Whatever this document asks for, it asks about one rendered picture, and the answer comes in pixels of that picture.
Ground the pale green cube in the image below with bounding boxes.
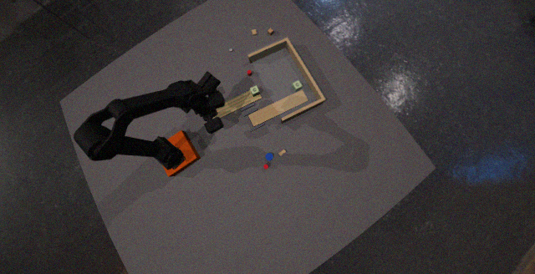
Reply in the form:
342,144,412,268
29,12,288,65
250,85,260,97

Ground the tan strip with green lines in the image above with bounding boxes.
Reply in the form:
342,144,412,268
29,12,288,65
213,90,262,119

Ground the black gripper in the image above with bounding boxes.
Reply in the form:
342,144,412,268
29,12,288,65
194,97,223,134

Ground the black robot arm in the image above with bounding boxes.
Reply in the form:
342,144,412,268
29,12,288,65
74,72,225,170

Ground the tan wooden strip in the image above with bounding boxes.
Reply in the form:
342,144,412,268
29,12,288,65
248,104,279,127

